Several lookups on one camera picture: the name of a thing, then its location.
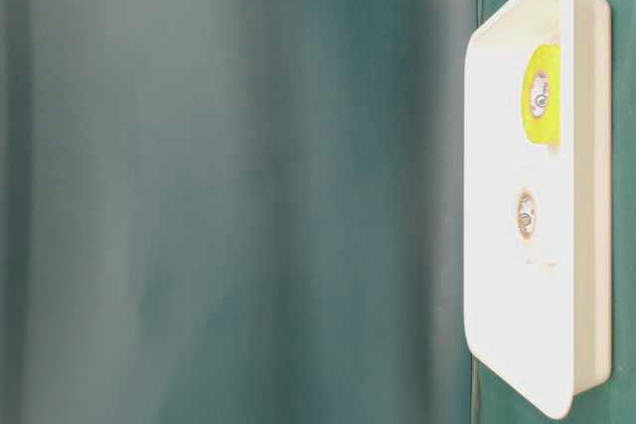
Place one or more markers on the white tape roll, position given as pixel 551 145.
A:
pixel 532 235

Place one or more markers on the yellow tape roll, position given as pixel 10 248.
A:
pixel 540 100

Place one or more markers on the white rectangular plastic case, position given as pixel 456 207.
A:
pixel 546 333

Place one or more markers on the green table cloth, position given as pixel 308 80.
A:
pixel 249 211

